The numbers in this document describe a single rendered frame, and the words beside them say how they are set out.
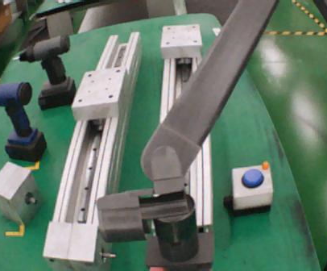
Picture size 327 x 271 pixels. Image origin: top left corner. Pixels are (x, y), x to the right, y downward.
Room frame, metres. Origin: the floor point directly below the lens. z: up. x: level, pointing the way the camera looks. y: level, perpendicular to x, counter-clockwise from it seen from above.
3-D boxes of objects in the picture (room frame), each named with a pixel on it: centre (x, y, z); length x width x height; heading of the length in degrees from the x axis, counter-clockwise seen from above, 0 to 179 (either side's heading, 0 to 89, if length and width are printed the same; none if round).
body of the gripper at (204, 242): (0.37, 0.00, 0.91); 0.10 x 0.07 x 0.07; 82
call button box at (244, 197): (0.55, -0.14, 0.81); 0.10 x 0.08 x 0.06; 82
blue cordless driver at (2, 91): (0.84, 0.39, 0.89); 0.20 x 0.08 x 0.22; 71
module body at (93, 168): (0.87, 0.13, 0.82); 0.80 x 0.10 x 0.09; 172
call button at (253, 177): (0.55, -0.15, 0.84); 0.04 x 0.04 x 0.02
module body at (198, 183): (0.84, -0.06, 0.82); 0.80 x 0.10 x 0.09; 172
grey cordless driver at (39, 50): (1.06, 0.32, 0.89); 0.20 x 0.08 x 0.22; 88
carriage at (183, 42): (1.09, -0.10, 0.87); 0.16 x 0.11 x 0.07; 172
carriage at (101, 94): (0.87, 0.13, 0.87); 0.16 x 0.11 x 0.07; 172
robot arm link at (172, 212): (0.37, 0.01, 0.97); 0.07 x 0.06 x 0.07; 89
